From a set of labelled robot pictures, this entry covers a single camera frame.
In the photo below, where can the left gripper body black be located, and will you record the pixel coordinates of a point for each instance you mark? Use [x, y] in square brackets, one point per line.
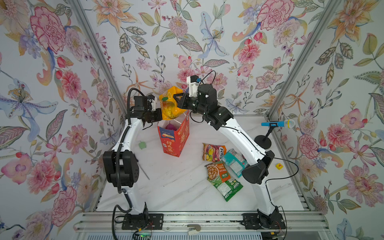
[152, 116]

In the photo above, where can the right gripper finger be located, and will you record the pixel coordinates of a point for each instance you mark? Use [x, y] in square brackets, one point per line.
[180, 96]
[183, 105]

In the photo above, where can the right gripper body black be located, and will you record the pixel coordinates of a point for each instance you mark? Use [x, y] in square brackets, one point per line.
[195, 105]

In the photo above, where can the yellow snack packet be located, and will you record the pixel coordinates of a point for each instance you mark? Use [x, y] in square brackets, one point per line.
[169, 106]

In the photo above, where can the red paper gift bag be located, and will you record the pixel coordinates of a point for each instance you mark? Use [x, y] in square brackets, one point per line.
[173, 142]

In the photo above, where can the orange candy snack packet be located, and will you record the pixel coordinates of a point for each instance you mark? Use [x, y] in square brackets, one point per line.
[213, 153]

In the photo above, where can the purple snack packet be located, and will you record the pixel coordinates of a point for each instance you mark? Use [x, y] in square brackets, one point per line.
[171, 127]

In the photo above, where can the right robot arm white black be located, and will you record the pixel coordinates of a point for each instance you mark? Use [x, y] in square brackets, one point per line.
[258, 158]

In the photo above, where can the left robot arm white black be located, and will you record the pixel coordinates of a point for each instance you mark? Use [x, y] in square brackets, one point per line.
[121, 164]

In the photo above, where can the small green toy piece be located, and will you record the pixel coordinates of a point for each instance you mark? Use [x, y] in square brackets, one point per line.
[142, 145]

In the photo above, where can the teal snack packet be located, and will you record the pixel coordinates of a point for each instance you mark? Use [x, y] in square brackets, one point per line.
[235, 161]

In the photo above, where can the orange green noodle packet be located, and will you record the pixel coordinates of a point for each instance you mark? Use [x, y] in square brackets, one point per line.
[217, 173]

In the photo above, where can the green snack packet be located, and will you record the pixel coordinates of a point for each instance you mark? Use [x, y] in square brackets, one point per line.
[229, 188]

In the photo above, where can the small yellow toy block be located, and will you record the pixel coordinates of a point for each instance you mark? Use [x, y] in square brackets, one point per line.
[279, 166]

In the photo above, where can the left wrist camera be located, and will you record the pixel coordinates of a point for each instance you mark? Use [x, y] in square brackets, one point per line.
[152, 102]

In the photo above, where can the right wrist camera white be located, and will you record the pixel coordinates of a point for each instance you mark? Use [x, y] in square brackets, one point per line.
[193, 82]

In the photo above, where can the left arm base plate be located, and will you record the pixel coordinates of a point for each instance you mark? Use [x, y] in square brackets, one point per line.
[142, 221]

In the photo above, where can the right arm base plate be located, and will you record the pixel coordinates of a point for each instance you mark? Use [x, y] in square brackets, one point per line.
[255, 221]

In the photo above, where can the aluminium mounting rail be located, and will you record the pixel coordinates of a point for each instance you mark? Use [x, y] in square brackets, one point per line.
[293, 221]

